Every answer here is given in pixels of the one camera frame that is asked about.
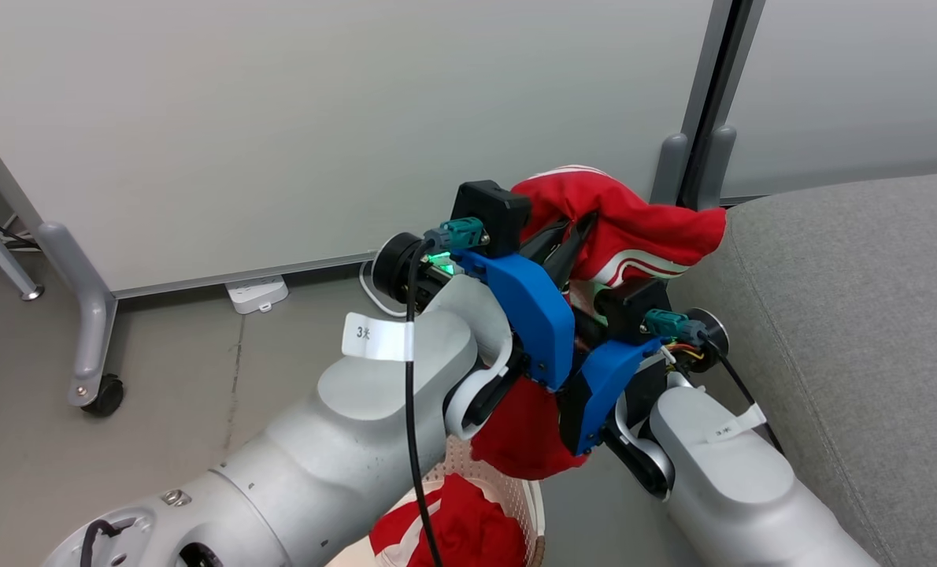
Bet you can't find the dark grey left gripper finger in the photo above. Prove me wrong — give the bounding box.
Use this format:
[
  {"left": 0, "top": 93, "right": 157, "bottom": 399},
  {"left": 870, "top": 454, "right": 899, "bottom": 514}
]
[
  {"left": 546, "top": 210, "right": 598, "bottom": 287},
  {"left": 519, "top": 219, "right": 573, "bottom": 265}
]

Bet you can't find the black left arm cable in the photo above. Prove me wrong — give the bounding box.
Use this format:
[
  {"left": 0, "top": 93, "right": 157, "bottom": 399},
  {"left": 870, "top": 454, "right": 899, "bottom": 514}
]
[{"left": 404, "top": 235, "right": 444, "bottom": 567}]

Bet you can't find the grey partition foot post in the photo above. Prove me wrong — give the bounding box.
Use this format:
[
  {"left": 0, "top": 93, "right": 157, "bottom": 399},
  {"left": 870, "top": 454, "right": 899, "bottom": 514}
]
[
  {"left": 649, "top": 132, "right": 689, "bottom": 206},
  {"left": 707, "top": 124, "right": 738, "bottom": 210}
]

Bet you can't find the black castor wheel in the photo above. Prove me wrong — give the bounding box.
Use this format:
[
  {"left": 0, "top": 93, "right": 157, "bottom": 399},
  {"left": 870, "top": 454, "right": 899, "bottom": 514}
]
[{"left": 82, "top": 374, "right": 125, "bottom": 418}]

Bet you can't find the white power cable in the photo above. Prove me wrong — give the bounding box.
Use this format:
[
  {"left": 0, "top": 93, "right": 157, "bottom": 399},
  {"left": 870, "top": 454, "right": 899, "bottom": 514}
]
[{"left": 358, "top": 258, "right": 406, "bottom": 319}]

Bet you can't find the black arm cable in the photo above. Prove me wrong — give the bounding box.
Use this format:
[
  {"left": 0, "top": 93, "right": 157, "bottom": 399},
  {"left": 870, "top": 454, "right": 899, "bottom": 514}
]
[
  {"left": 404, "top": 235, "right": 444, "bottom": 567},
  {"left": 705, "top": 339, "right": 785, "bottom": 456}
]

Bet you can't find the red garment with white trim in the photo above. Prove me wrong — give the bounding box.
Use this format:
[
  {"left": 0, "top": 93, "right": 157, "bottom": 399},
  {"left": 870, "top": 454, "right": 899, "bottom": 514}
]
[{"left": 369, "top": 472, "right": 528, "bottom": 567}]

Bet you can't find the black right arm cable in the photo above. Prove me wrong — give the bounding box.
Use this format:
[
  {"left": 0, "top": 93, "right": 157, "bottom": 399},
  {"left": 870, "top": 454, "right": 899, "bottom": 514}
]
[{"left": 705, "top": 339, "right": 785, "bottom": 456}]

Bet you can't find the grey metal table leg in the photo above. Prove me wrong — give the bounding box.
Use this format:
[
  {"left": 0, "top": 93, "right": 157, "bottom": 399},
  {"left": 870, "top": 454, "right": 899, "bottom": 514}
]
[{"left": 0, "top": 195, "right": 45, "bottom": 302}]

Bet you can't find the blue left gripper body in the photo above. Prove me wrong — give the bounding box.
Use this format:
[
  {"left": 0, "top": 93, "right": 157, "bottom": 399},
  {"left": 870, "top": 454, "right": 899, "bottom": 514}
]
[{"left": 451, "top": 250, "right": 578, "bottom": 393}]

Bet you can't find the white perforated laundry basket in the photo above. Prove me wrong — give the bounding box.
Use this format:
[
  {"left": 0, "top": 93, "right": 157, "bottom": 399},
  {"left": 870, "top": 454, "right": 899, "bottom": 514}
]
[{"left": 406, "top": 435, "right": 546, "bottom": 567}]

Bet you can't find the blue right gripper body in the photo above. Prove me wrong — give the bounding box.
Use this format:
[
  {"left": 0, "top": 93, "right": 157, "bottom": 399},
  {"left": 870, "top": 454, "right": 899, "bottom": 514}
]
[{"left": 557, "top": 337, "right": 668, "bottom": 458}]

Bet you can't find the small white paper tag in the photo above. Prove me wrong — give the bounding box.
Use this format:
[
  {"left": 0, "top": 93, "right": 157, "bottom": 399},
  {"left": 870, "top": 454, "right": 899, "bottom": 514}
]
[{"left": 705, "top": 403, "right": 768, "bottom": 444}]

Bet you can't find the large white partition panel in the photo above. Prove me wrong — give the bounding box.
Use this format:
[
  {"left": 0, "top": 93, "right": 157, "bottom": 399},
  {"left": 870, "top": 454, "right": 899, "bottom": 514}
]
[{"left": 0, "top": 0, "right": 715, "bottom": 301}]

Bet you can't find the white paper tag printed 3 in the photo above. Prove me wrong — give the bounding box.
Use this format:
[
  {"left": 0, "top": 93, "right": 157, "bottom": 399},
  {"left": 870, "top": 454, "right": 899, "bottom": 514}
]
[{"left": 343, "top": 312, "right": 416, "bottom": 363}]

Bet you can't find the grey fabric sofa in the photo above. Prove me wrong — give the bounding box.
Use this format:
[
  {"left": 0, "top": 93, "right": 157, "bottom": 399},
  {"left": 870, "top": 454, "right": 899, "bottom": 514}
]
[{"left": 668, "top": 170, "right": 937, "bottom": 567}]

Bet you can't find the grey partition leg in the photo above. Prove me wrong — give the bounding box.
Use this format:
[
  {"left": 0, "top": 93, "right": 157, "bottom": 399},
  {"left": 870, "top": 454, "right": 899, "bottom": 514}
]
[{"left": 36, "top": 221, "right": 118, "bottom": 409}]

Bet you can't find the red white-striped garment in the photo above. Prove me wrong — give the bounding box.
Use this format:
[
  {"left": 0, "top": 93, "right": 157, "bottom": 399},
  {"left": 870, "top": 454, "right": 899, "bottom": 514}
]
[{"left": 470, "top": 165, "right": 728, "bottom": 482}]

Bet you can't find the white power strip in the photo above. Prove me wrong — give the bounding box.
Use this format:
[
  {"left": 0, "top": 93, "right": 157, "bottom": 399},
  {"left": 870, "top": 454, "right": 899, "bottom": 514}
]
[{"left": 225, "top": 274, "right": 290, "bottom": 316}]

